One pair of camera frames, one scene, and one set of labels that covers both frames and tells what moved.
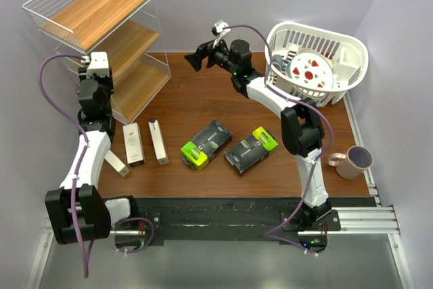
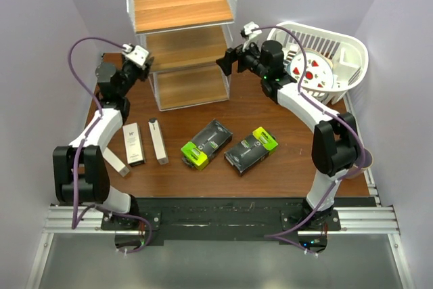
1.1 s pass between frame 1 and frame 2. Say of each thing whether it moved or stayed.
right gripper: moved
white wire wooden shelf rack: moved
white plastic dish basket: stayed
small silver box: stayed
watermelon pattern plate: stayed
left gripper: moved
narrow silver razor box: stayed
